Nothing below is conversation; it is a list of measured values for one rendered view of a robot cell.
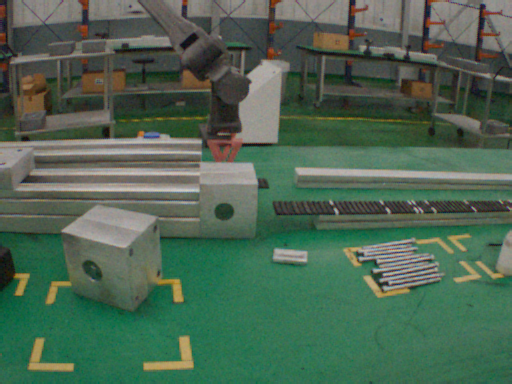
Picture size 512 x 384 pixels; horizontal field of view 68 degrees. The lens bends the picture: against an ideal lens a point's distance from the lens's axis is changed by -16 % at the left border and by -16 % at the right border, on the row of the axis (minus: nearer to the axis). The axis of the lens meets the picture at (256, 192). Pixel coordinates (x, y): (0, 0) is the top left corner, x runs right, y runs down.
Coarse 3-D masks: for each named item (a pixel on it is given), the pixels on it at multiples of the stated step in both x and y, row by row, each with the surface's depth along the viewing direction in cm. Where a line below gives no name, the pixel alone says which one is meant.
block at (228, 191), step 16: (208, 176) 71; (224, 176) 71; (240, 176) 72; (208, 192) 69; (224, 192) 69; (240, 192) 69; (256, 192) 69; (208, 208) 70; (224, 208) 70; (240, 208) 70; (256, 208) 71; (208, 224) 71; (224, 224) 71; (240, 224) 71
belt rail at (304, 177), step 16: (304, 176) 93; (320, 176) 93; (336, 176) 94; (352, 176) 94; (368, 176) 95; (384, 176) 95; (400, 176) 96; (416, 176) 96; (432, 176) 97; (448, 176) 98; (464, 176) 99; (480, 176) 100; (496, 176) 101
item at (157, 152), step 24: (0, 144) 88; (24, 144) 88; (48, 144) 89; (72, 144) 89; (96, 144) 90; (120, 144) 91; (144, 144) 91; (168, 144) 92; (192, 144) 92; (48, 168) 83; (72, 168) 84; (96, 168) 85; (144, 168) 86
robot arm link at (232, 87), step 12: (216, 36) 80; (216, 60) 84; (192, 72) 82; (204, 72) 83; (216, 72) 76; (228, 72) 75; (216, 84) 76; (228, 84) 76; (240, 84) 77; (228, 96) 77; (240, 96) 78
